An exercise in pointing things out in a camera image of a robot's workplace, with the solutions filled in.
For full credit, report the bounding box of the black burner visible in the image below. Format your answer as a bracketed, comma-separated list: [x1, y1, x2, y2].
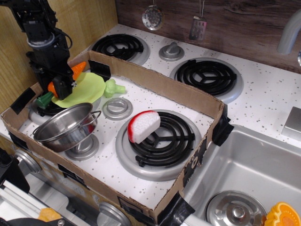
[28, 100, 65, 125]
[115, 110, 202, 181]
[169, 57, 244, 104]
[88, 34, 150, 66]

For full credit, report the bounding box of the front right black burner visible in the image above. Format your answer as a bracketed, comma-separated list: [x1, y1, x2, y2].
[115, 110, 202, 181]

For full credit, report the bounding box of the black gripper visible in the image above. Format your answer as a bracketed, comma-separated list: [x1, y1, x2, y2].
[27, 35, 74, 100]

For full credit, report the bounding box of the light green plastic plate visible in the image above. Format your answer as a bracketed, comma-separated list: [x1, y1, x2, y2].
[52, 72, 106, 108]

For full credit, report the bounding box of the silver faucet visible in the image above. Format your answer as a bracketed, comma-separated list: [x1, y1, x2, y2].
[277, 9, 301, 55]

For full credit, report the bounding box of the silver left panel knob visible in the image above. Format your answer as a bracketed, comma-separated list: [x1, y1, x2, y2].
[14, 149, 42, 176]

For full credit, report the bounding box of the stainless steel sink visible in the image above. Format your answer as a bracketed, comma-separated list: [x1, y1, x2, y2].
[183, 125, 301, 226]

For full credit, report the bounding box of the black clamp device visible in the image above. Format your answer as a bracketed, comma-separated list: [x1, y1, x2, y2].
[0, 148, 30, 194]

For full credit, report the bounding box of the silver sink block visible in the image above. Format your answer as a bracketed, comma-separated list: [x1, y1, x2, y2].
[282, 106, 301, 141]

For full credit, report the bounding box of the front left black burner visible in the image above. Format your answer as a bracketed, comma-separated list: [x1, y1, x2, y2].
[28, 100, 65, 125]

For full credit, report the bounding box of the back right black burner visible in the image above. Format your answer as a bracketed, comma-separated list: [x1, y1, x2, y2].
[169, 57, 244, 104]

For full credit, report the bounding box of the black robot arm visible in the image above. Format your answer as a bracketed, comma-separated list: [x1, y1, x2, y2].
[0, 0, 75, 100]

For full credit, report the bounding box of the back left black burner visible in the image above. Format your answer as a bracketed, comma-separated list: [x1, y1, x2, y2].
[88, 34, 150, 66]

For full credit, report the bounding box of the silver knob inside fence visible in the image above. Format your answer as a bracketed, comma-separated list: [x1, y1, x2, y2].
[103, 97, 133, 121]

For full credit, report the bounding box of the stainless steel pot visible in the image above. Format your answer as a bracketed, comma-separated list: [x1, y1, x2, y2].
[33, 103, 102, 153]

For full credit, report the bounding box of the red white toy cheese wedge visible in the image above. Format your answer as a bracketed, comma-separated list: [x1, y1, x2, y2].
[127, 110, 161, 144]

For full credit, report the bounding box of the orange toy carrot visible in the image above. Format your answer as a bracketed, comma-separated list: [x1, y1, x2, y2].
[36, 62, 87, 109]

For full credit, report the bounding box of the silver front panel knob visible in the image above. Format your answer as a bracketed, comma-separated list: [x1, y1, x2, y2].
[96, 202, 132, 226]

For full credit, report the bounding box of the orange toy fruit half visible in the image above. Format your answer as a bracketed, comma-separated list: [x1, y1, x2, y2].
[264, 202, 301, 226]

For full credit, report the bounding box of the light green toy broccoli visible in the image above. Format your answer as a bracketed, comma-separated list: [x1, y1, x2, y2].
[104, 79, 126, 98]

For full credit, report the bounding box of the hanging metal strainer spoon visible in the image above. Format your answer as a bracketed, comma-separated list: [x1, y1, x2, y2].
[142, 5, 164, 31]

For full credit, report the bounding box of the silver knob back centre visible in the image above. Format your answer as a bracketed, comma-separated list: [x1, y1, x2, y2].
[158, 42, 184, 62]

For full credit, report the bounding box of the silver panel knob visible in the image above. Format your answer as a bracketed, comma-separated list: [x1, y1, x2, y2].
[96, 202, 132, 226]
[14, 149, 42, 176]

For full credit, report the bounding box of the steel pot lid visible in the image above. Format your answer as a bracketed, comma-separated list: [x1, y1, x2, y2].
[205, 191, 267, 226]

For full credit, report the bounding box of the cardboard fence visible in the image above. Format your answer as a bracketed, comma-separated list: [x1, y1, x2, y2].
[0, 51, 227, 226]

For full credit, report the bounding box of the hanging metal grater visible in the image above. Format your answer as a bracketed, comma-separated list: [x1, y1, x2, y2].
[189, 16, 207, 41]

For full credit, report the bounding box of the silver knob under pot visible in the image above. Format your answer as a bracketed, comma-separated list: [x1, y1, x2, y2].
[65, 135, 99, 161]

